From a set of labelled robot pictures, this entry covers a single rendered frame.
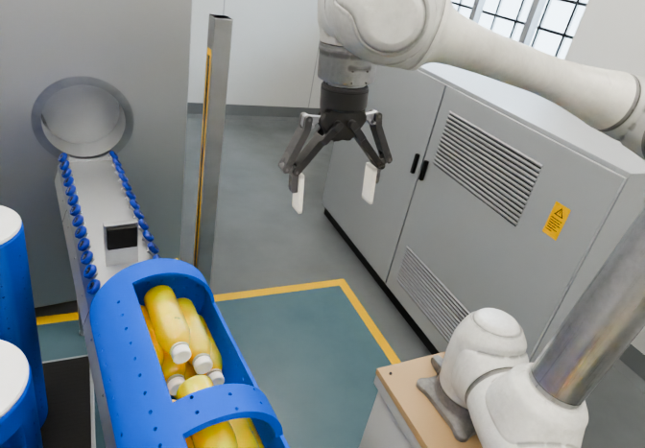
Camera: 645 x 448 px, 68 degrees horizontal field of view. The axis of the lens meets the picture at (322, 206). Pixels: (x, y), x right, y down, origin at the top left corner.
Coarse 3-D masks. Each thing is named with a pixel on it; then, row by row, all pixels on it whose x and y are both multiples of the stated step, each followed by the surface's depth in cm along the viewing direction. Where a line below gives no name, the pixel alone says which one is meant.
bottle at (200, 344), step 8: (184, 304) 116; (192, 304) 118; (184, 312) 113; (192, 312) 114; (192, 320) 111; (200, 320) 113; (192, 328) 109; (200, 328) 110; (192, 336) 108; (200, 336) 108; (192, 344) 106; (200, 344) 106; (208, 344) 108; (192, 352) 105; (200, 352) 106; (208, 352) 107; (192, 360) 106
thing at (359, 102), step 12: (324, 84) 73; (324, 96) 74; (336, 96) 72; (348, 96) 72; (360, 96) 73; (324, 108) 74; (336, 108) 73; (348, 108) 73; (360, 108) 74; (324, 120) 75; (336, 120) 76; (348, 120) 77; (360, 120) 78; (324, 132) 77; (348, 132) 78
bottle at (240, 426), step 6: (234, 420) 91; (240, 420) 91; (246, 420) 93; (234, 426) 90; (240, 426) 90; (246, 426) 91; (234, 432) 89; (240, 432) 89; (246, 432) 90; (252, 432) 92; (240, 438) 88; (246, 438) 88; (252, 438) 89; (240, 444) 87; (246, 444) 87; (252, 444) 88
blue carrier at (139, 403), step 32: (128, 288) 106; (192, 288) 124; (96, 320) 107; (128, 320) 99; (224, 320) 117; (128, 352) 94; (224, 352) 116; (128, 384) 89; (160, 384) 86; (224, 384) 87; (256, 384) 103; (128, 416) 85; (160, 416) 81; (192, 416) 80; (224, 416) 81; (256, 416) 86
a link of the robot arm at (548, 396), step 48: (624, 240) 77; (624, 288) 76; (576, 336) 82; (624, 336) 78; (480, 384) 100; (528, 384) 88; (576, 384) 83; (480, 432) 95; (528, 432) 86; (576, 432) 85
